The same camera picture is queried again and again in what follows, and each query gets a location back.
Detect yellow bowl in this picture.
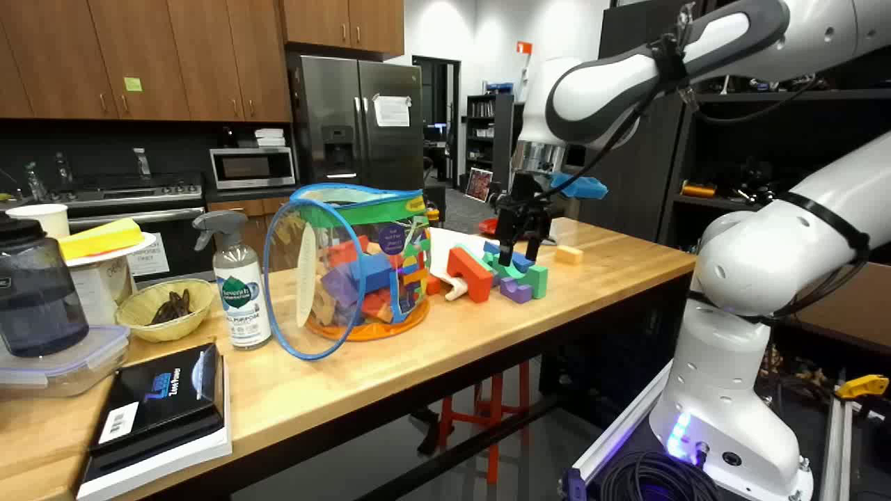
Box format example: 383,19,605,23
115,275,219,344

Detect long red foam block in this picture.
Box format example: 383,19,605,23
443,245,496,305

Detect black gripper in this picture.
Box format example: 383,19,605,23
496,169,557,269

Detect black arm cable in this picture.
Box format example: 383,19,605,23
545,9,875,328

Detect white paper sheet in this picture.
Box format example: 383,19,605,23
369,95,414,130

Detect small purple foam block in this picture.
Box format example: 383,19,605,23
498,279,535,305

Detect clear spray bottle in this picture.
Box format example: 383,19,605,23
190,209,273,353

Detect coiled black cable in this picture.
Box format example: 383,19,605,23
602,450,720,501

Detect black and white book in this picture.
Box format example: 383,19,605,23
74,342,234,501

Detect stainless steel stove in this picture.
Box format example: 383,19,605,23
52,184,205,279

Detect silver microwave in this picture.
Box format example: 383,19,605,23
205,144,300,191

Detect large blue foam block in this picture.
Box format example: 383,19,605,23
356,254,397,296

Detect brown wooden upper cabinets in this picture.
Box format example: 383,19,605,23
0,0,406,126

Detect green foam rod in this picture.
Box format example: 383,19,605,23
486,255,523,287

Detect white cloth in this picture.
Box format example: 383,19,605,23
427,226,496,303

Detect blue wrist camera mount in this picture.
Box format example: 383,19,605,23
545,173,610,202

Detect red metal stool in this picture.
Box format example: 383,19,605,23
435,358,537,489

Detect clear plastic food container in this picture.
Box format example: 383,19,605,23
0,323,133,400

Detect dark translucent pitcher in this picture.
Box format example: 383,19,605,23
0,209,91,358

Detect yellow sponge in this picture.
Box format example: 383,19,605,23
56,216,148,264

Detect stainless steel fridge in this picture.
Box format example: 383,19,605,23
286,49,429,191

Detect blue pyramid foam block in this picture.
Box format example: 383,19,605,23
482,243,537,272

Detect clear bag with blue rim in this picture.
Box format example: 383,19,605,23
262,181,440,364

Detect white cup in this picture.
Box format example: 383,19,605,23
3,200,73,243

